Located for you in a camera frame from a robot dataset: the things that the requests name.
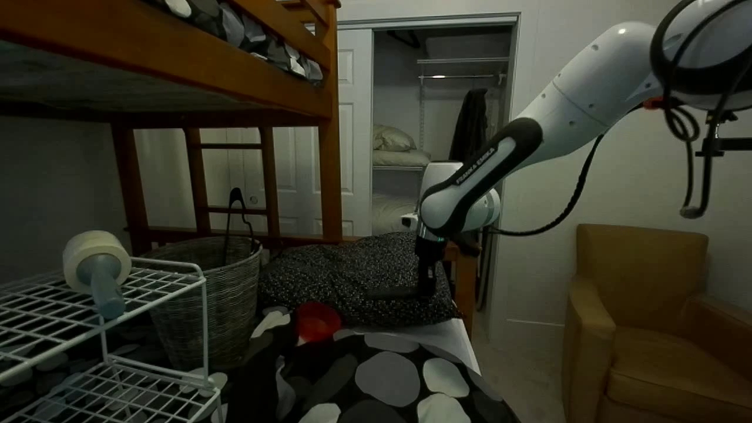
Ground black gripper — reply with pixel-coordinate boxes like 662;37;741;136
413;234;447;305

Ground dark hanging clothes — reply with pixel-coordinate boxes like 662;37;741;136
445;84;494;167

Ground white folded linen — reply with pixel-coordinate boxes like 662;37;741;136
372;192;424;235

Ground black speckled pillow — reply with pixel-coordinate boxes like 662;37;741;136
258;231;461;329

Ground white pillow in closet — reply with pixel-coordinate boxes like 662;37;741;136
372;122;419;156

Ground red round object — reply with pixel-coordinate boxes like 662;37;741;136
294;299;345;346

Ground black duvet with grey spots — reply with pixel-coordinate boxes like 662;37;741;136
222;305;521;423

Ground grey woven basket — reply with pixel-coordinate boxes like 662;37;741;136
146;185;266;371

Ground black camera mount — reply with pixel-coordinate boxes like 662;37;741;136
692;109;752;161

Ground white closet door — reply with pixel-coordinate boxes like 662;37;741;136
132;27;378;242

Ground mustard yellow armchair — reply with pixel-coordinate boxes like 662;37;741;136
559;221;752;423

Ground white closet shelf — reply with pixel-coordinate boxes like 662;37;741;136
372;149;435;171

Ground wooden bunk bed frame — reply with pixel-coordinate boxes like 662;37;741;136
0;0;485;332

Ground spotted bedding on bunk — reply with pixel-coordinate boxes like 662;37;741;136
151;0;327;84

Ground white bed sheet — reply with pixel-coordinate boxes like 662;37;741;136
334;315;481;376

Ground white wire rack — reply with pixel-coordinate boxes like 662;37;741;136
0;253;231;423

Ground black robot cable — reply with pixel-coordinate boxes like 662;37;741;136
494;0;752;239

